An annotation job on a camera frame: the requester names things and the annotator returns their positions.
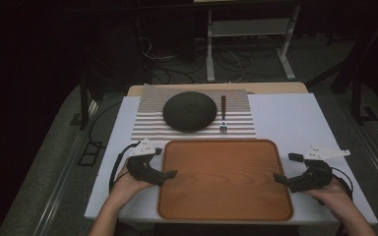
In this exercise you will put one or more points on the black floor frame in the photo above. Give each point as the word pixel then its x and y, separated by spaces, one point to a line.
pixel 91 153

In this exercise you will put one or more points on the white metal stand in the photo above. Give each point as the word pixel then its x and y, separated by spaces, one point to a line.
pixel 249 28

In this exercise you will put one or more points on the white table cover board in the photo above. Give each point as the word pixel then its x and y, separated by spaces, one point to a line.
pixel 295 124

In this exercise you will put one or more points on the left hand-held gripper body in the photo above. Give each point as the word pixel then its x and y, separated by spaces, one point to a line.
pixel 144 170

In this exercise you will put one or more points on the black metal stand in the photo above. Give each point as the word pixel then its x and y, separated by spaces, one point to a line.
pixel 357 75
pixel 90 98

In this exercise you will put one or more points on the person's left hand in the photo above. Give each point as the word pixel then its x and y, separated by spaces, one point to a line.
pixel 128 188

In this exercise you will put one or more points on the striped placemat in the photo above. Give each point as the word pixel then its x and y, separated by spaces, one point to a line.
pixel 239 118

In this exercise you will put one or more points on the person's right hand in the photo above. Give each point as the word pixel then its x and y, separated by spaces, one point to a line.
pixel 333 196

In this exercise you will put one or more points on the brown wooden tray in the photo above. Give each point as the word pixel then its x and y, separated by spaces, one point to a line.
pixel 224 183

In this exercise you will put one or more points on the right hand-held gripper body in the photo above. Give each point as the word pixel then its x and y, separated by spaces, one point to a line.
pixel 313 175

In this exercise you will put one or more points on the dark round bowl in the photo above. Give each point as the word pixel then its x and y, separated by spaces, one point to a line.
pixel 189 111

